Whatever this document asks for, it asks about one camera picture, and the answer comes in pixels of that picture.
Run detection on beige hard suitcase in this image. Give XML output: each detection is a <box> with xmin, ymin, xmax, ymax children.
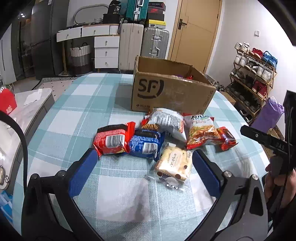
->
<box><xmin>118</xmin><ymin>23</ymin><xmax>144</xmax><ymax>71</ymax></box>

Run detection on SF cardboard box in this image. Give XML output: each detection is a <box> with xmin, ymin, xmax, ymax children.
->
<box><xmin>131</xmin><ymin>56</ymin><xmax>216</xmax><ymax>114</ymax></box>

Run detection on grey side table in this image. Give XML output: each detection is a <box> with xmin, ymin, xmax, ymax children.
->
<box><xmin>1</xmin><ymin>88</ymin><xmax>55</xmax><ymax>194</ymax></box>

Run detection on dotted floor rug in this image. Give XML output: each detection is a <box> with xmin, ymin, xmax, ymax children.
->
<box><xmin>33</xmin><ymin>76</ymin><xmax>79</xmax><ymax>101</ymax></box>

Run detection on purple gift bag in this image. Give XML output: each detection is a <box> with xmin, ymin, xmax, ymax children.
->
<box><xmin>251</xmin><ymin>96</ymin><xmax>285</xmax><ymax>133</ymax></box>

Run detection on silver hard suitcase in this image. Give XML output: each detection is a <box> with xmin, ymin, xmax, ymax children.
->
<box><xmin>140</xmin><ymin>27</ymin><xmax>170</xmax><ymax>59</ymax></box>

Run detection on stacked shoe boxes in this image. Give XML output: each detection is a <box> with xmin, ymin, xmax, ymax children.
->
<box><xmin>145</xmin><ymin>1</ymin><xmax>166</xmax><ymax>29</ymax></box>

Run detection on white red noodle snack bag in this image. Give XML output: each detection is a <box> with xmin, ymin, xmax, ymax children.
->
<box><xmin>140</xmin><ymin>108</ymin><xmax>187</xmax><ymax>143</ymax></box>

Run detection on clear cookie packet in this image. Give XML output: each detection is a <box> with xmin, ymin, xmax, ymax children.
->
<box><xmin>145</xmin><ymin>142</ymin><xmax>193</xmax><ymax>192</ymax></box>

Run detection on red gift bag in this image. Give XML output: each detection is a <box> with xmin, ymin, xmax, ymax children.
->
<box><xmin>0</xmin><ymin>85</ymin><xmax>17</xmax><ymax>115</ymax></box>

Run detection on checked teal tablecloth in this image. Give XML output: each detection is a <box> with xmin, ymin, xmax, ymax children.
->
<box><xmin>11</xmin><ymin>72</ymin><xmax>271</xmax><ymax>241</ymax></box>

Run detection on black refrigerator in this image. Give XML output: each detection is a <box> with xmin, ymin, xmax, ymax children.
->
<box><xmin>11</xmin><ymin>0</ymin><xmax>69</xmax><ymax>80</ymax></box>

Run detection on orange chips snack bag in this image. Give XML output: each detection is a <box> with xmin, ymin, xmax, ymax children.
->
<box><xmin>184</xmin><ymin>114</ymin><xmax>222</xmax><ymax>150</ymax></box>

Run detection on blue barcode snack packet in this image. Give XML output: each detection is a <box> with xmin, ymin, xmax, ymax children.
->
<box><xmin>129</xmin><ymin>128</ymin><xmax>165</xmax><ymax>161</ymax></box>

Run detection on wooden shoe rack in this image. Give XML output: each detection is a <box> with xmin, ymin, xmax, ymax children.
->
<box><xmin>226</xmin><ymin>42</ymin><xmax>278</xmax><ymax>125</ymax></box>

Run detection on red barcode snack packet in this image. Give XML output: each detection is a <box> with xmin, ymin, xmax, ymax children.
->
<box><xmin>93</xmin><ymin>121</ymin><xmax>135</xmax><ymax>158</ymax></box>

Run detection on wooden door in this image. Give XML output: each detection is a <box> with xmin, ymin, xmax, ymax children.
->
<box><xmin>168</xmin><ymin>0</ymin><xmax>223</xmax><ymax>73</ymax></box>

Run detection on teal hard suitcase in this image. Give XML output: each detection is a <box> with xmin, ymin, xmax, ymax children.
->
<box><xmin>125</xmin><ymin>0</ymin><xmax>149</xmax><ymax>23</ymax></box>

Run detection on right hand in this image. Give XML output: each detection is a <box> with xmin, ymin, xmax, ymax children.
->
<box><xmin>263</xmin><ymin>164</ymin><xmax>296</xmax><ymax>209</ymax></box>

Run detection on striped laundry basket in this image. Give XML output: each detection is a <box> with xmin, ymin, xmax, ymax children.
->
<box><xmin>70</xmin><ymin>42</ymin><xmax>91</xmax><ymax>75</ymax></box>

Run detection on small red dark snack packet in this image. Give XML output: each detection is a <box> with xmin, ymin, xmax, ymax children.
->
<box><xmin>217</xmin><ymin>126</ymin><xmax>238</xmax><ymax>151</ymax></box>

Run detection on white drawer desk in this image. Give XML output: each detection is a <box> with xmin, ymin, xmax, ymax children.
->
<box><xmin>56</xmin><ymin>24</ymin><xmax>120</xmax><ymax>69</ymax></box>

